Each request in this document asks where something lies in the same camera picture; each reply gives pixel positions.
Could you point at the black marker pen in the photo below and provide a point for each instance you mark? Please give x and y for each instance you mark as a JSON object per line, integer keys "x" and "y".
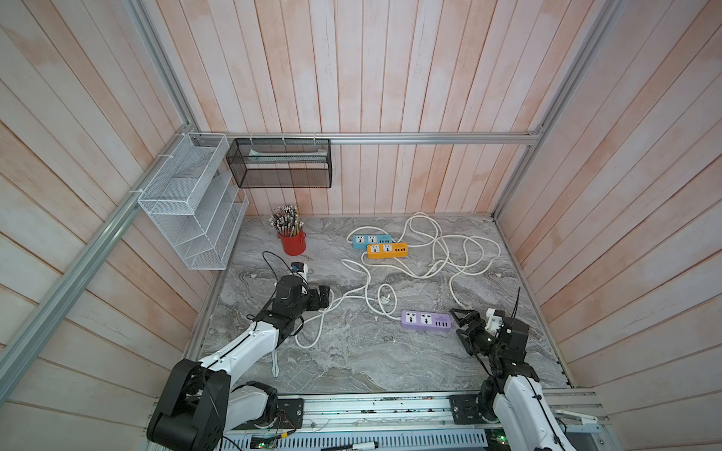
{"x": 367, "y": 446}

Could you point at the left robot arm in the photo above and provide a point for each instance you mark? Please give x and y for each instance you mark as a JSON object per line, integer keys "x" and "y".
{"x": 202, "y": 400}

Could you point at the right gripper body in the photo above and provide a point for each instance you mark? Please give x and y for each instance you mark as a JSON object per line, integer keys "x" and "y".
{"x": 471, "y": 333}

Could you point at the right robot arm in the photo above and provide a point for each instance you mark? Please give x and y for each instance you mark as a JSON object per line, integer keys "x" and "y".
{"x": 512, "y": 395}

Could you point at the black mesh basket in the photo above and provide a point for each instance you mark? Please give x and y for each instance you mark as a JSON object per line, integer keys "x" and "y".
{"x": 281, "y": 163}

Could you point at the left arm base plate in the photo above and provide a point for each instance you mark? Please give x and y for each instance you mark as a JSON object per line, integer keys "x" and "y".
{"x": 287, "y": 414}

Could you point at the white wire mesh shelf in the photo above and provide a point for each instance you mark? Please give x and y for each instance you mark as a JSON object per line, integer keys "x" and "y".
{"x": 194, "y": 201}

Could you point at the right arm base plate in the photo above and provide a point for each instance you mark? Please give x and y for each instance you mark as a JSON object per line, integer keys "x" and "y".
{"x": 471, "y": 410}

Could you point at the bundle of pencils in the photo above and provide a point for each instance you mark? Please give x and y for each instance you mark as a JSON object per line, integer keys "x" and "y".
{"x": 286, "y": 221}

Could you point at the orange power strip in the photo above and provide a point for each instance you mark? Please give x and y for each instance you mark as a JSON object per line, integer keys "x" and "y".
{"x": 393, "y": 250}

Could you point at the horizontal aluminium wall rail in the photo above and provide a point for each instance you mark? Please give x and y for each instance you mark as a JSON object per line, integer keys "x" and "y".
{"x": 407, "y": 138}

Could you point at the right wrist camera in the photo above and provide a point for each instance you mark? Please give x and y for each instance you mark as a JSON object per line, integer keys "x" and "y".
{"x": 494, "y": 320}

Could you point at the red pencil cup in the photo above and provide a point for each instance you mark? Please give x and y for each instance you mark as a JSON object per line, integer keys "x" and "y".
{"x": 294, "y": 245}

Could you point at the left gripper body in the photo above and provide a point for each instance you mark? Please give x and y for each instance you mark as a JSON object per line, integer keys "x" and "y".
{"x": 313, "y": 304}

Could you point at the purple power strip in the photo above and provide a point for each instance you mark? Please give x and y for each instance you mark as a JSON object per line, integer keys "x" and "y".
{"x": 425, "y": 321}

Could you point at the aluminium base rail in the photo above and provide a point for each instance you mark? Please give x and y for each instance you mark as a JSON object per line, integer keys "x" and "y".
{"x": 411, "y": 419}

